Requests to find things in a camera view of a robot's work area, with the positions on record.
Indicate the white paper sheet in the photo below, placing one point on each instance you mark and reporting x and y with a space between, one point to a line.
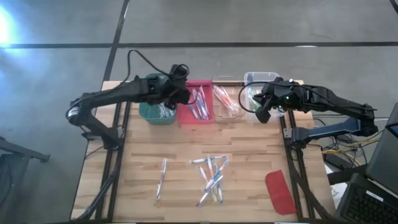
339 193

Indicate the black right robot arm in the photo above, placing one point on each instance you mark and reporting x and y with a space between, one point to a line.
335 99

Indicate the frosted clear plastic tub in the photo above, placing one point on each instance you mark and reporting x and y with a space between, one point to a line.
261 76

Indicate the grey open laptop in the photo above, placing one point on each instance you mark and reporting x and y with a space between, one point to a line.
385 155

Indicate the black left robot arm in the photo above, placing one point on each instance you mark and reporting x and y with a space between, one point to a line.
109 96

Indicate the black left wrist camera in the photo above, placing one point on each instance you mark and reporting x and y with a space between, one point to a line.
183 97

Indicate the pink plastic bin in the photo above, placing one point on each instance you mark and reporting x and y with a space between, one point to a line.
185 115

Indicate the green white toothbrush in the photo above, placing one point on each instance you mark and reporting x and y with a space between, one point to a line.
166 112
251 95
160 111

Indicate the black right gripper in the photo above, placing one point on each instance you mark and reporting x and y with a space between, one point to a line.
283 93

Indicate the black metal stand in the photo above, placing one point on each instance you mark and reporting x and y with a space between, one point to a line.
21 152

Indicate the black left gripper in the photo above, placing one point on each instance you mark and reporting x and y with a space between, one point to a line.
161 90

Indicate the red plastic lid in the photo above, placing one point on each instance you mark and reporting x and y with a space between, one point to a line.
280 193

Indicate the black laptop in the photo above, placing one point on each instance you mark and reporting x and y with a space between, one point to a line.
367 205

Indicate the black power strip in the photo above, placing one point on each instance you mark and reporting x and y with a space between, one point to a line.
334 161

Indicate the orange white toothbrush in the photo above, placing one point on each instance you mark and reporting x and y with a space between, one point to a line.
219 98
233 109
227 100
223 99
221 93
230 104
203 175

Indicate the clear plastic bin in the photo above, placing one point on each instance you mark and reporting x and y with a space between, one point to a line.
239 116

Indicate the green plastic bin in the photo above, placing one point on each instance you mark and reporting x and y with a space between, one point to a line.
152 116

